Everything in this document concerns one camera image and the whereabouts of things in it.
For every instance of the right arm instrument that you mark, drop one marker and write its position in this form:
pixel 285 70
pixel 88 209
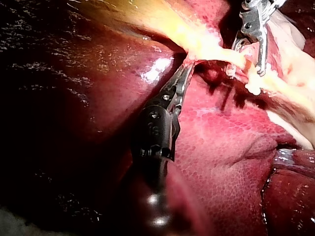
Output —
pixel 254 17

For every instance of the left arm instrument jaw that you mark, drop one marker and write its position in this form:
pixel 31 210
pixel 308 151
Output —
pixel 176 79
pixel 185 82

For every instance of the gallbladder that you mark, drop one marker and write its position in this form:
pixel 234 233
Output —
pixel 177 29

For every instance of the dark left arm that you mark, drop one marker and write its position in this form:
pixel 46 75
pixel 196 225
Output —
pixel 153 196

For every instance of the right arm instrument jaw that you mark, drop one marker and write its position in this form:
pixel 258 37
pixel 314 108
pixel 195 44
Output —
pixel 262 54
pixel 238 44

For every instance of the pale fatty tissue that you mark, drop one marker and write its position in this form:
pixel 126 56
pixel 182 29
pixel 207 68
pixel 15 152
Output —
pixel 288 73

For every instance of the left arm instrument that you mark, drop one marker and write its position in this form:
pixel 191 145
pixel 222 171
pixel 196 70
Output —
pixel 155 130

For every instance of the white clip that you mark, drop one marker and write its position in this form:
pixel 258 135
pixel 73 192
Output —
pixel 230 71

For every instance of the dark red liver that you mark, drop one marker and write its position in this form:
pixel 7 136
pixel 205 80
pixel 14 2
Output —
pixel 221 152

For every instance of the white cloth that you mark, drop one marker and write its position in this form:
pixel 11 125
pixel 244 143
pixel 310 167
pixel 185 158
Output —
pixel 9 222

